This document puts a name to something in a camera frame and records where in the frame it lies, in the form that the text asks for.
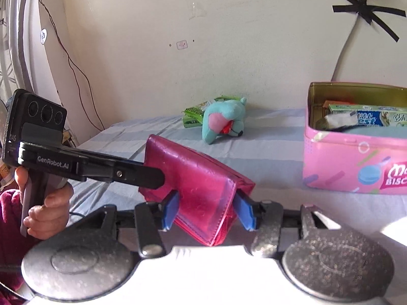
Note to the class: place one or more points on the green toothpaste box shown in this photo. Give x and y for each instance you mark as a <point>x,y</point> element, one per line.
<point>343,116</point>

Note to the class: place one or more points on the magenta leather wallet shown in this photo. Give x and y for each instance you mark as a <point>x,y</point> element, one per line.
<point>206,189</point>

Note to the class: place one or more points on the person left hand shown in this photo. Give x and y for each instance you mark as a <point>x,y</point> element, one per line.
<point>45,220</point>

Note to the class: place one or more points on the striped bed sheet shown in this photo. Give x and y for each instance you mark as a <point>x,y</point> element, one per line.
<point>270,153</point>

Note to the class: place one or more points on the pink macaron biscuit tin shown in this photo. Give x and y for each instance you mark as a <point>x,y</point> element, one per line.
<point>353,163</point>

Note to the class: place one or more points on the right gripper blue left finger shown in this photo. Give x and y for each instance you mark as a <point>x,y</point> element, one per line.
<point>169,208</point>

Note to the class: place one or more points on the red small box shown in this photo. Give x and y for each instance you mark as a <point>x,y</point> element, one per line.
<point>327,103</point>

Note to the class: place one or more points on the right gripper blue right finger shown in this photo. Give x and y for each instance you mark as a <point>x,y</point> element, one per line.
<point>244,208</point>

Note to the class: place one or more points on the teal plush toy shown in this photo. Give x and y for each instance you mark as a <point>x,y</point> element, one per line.
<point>223,118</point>

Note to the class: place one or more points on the black camera box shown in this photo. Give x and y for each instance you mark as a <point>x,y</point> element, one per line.
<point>31,119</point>

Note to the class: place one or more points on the black tape cross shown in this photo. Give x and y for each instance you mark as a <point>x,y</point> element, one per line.
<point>368,13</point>

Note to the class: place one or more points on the light blue fabric pouch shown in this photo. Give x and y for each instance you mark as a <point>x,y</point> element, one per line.
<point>377,131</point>

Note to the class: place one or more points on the green tissue packet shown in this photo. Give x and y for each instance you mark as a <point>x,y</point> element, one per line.
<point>193,116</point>

